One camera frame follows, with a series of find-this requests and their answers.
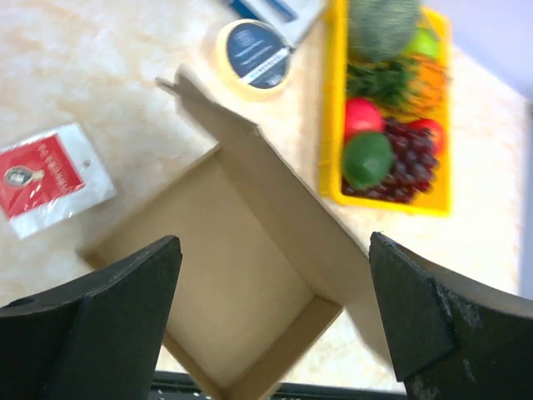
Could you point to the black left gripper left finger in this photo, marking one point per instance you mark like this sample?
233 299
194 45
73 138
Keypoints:
95 337

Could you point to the green melon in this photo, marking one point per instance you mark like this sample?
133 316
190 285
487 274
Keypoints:
379 30

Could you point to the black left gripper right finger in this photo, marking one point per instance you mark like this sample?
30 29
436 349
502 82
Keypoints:
449 336

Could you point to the small orange pineapple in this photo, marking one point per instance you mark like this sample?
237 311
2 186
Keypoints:
411 85

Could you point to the green avocado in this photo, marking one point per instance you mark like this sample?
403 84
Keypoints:
366 160

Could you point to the red white packet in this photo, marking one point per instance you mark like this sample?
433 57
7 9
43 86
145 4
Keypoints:
50 177

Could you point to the masking tape roll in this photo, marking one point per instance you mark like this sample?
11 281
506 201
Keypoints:
252 59

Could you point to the yellow plastic tray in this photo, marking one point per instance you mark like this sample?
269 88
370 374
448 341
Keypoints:
436 202

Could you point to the green apple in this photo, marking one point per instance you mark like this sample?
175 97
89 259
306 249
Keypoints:
424 42

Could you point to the red tomato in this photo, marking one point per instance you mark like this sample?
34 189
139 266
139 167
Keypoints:
361 115

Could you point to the red apple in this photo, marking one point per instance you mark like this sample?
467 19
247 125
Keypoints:
433 130

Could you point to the blue razor box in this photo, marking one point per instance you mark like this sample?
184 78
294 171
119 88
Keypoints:
292 19

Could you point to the dark purple grapes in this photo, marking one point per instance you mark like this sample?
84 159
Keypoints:
413 167

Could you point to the brown cardboard box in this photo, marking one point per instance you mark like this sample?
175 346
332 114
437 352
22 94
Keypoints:
266 268

